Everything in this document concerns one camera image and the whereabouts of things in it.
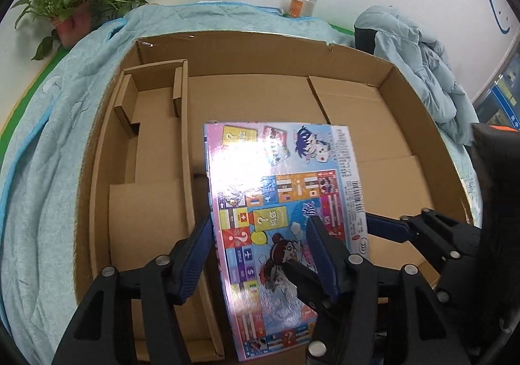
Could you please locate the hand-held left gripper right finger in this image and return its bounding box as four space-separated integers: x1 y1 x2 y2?
305 216 474 365

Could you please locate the light blue puffer jacket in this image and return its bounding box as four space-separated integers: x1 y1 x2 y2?
353 5 480 146

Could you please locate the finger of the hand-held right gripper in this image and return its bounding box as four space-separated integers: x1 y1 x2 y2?
283 260 326 311
365 208 484 268

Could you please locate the colourful board game box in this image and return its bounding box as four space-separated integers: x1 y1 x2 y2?
203 120 370 361

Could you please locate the light blue blanket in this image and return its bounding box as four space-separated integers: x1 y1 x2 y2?
0 2 488 365

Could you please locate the can with orange label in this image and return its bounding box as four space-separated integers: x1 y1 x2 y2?
289 0 318 19

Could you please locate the small open cardboard box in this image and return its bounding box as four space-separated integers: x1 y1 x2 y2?
88 59 225 362

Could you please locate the blue printed board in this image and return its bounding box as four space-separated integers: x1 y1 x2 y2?
471 36 520 128

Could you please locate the large cardboard box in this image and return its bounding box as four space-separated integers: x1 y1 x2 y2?
75 35 482 362

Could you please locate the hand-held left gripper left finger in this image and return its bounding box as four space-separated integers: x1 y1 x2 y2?
52 214 215 365

